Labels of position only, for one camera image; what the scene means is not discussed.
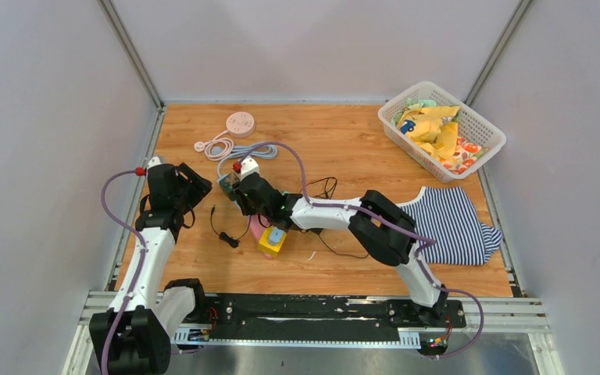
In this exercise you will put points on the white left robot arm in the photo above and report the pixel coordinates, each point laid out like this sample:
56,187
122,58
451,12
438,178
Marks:
133,335

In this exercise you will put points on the dark green cube socket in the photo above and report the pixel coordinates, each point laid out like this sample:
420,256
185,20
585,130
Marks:
228,184

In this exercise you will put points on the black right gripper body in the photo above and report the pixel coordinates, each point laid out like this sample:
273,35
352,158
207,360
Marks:
248,209

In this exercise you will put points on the yellow cube power socket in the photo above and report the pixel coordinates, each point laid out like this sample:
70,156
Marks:
272,250

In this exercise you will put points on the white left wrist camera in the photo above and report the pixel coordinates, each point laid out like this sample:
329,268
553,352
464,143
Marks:
154,161

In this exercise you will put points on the round pink power socket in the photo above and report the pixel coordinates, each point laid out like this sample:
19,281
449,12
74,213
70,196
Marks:
240,124

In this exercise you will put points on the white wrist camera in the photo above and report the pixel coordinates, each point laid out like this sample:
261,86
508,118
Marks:
247,167
154,161

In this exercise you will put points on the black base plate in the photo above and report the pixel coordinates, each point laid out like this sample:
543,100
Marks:
354,319

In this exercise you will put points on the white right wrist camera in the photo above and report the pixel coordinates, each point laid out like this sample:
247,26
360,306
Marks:
247,167

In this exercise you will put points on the white plastic basket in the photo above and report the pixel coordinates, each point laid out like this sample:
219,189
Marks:
473,128

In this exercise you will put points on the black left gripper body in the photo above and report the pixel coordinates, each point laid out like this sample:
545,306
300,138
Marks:
181,199

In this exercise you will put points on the blue striped shirt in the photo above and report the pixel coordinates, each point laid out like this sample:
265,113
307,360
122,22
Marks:
448,216

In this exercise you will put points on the light blue small charger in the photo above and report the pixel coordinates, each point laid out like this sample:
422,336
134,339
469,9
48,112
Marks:
276,236

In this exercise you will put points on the yellow cloth in basket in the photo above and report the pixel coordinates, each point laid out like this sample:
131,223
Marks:
433,128

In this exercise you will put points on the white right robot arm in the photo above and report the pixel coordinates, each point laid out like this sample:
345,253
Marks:
383,229

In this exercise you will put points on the pink triangular power socket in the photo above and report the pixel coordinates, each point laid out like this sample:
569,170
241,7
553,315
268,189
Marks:
257,230

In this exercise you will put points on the floral cloth in basket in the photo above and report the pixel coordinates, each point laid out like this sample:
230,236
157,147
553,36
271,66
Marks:
464,156

